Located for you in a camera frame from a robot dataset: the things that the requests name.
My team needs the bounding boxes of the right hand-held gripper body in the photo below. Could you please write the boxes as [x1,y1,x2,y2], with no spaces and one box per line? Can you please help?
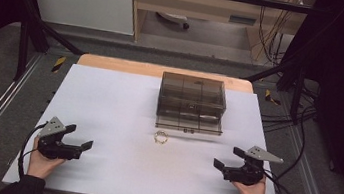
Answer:
[220,141,286,191]

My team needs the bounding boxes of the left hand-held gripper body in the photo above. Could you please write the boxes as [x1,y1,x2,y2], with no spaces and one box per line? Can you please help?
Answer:
[34,114,87,165]

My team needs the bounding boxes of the smoky clear drawer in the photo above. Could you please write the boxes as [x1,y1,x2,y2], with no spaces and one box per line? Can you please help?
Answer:
[154,108,226,138]

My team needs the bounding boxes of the smoky clear jewelry box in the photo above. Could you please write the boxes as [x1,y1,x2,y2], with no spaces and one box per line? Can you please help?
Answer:
[155,71,231,126]

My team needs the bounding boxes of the person's left hand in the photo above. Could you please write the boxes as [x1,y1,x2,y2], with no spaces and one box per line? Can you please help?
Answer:
[25,135,69,183]

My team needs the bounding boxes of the white table sheet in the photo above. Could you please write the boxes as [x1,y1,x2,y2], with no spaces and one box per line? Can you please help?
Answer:
[1,56,299,194]

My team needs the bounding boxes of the yellow black floor tape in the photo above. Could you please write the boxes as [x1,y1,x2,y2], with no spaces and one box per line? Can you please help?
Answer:
[263,88,284,107]
[50,54,67,75]

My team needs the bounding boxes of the white cabinet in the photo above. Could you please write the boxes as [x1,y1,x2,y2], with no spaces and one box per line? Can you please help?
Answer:
[21,0,139,36]

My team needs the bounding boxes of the office chair base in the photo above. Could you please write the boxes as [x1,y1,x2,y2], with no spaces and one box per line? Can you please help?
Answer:
[154,10,192,32]

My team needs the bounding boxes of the light wooden desk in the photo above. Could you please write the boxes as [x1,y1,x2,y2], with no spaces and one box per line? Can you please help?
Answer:
[122,0,319,65]

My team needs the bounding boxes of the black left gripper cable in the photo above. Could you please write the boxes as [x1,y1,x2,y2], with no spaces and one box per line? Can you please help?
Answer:
[15,119,49,183]

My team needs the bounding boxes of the black hanging cable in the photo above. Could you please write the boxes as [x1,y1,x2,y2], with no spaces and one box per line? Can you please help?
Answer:
[274,101,318,185]

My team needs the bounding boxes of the black floor cables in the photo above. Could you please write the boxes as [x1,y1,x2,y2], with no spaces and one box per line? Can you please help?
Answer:
[257,78,323,140]

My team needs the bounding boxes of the black metal frame leg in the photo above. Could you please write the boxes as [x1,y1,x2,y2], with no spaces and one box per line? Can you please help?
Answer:
[239,6,336,129]
[0,0,91,91]

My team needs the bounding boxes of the bundle of hanging cables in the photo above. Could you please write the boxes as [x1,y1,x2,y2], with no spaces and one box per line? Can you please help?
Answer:
[250,3,305,70]

